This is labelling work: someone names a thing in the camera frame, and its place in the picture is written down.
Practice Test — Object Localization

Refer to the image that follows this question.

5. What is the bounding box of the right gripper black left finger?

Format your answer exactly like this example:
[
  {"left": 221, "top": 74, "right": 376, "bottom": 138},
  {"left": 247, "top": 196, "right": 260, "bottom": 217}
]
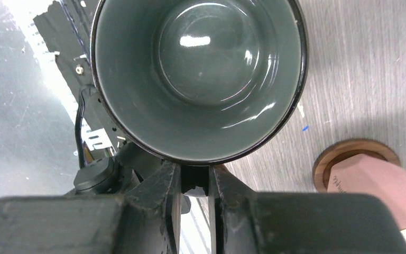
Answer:
[{"left": 0, "top": 162, "right": 181, "bottom": 253}]

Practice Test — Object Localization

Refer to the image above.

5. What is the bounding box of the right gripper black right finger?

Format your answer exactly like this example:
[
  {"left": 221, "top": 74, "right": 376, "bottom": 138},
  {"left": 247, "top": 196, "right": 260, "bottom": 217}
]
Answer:
[{"left": 208, "top": 165, "right": 406, "bottom": 253}]

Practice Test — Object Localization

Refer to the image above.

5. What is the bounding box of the dark walnut coaster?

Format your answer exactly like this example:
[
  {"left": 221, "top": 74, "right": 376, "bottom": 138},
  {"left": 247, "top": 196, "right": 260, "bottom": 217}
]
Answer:
[{"left": 312, "top": 138, "right": 401, "bottom": 193}]

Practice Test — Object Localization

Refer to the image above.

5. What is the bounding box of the dark green mug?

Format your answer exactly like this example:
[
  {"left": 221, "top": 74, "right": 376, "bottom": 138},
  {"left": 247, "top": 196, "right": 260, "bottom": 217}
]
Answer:
[{"left": 90, "top": 0, "right": 309, "bottom": 199}]

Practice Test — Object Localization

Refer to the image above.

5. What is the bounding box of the pink white mug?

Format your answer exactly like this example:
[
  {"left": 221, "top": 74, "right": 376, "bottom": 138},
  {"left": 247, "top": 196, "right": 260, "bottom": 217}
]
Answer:
[{"left": 327, "top": 154, "right": 406, "bottom": 240}]

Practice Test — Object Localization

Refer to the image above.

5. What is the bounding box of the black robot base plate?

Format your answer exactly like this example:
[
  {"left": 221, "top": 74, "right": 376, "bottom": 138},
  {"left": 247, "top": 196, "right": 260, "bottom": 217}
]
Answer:
[{"left": 33, "top": 0, "right": 144, "bottom": 169}]

